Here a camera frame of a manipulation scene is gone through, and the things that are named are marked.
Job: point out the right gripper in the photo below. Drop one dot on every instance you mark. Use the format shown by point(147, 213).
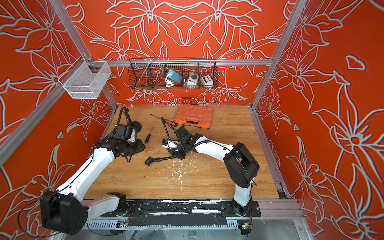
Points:
point(177, 155)

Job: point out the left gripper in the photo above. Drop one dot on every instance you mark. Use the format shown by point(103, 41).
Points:
point(140, 147)

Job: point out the black round stand base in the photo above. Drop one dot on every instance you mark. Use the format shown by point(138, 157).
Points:
point(137, 126)

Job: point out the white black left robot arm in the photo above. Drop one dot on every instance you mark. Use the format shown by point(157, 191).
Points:
point(65, 211)

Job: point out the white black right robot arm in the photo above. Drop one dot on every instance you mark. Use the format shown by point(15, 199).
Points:
point(240, 163)

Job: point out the orange plastic tool case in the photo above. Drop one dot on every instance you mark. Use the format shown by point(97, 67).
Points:
point(195, 116)

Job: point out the white box with dial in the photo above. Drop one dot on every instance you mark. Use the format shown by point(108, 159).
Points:
point(191, 80)

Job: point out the blue white device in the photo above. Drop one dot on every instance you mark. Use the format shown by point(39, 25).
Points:
point(171, 78)

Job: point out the white box with buttons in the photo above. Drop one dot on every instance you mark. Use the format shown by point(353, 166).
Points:
point(207, 82)

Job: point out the orange black handled screwdriver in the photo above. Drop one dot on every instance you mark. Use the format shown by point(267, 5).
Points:
point(173, 124)

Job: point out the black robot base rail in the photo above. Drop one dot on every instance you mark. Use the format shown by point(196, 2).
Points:
point(182, 212)

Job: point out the black wire wall basket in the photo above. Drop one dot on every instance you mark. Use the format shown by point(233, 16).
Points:
point(162, 73)

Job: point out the white slotted cable duct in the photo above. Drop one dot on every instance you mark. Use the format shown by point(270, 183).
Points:
point(120, 225)

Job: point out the clear plastic wall bin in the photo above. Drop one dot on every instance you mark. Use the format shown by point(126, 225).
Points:
point(85, 81)

